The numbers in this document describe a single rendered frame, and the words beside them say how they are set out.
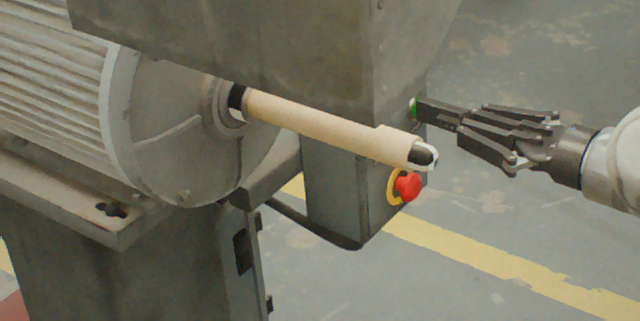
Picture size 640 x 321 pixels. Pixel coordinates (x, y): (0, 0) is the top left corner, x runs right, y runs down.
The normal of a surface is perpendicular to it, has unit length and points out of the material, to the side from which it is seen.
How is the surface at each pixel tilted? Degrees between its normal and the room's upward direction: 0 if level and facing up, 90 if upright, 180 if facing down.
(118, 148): 93
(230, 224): 90
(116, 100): 70
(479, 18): 0
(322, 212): 90
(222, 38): 90
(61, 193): 0
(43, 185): 0
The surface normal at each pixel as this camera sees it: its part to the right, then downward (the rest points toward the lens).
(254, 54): -0.60, 0.47
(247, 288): 0.80, 0.28
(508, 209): -0.07, -0.83
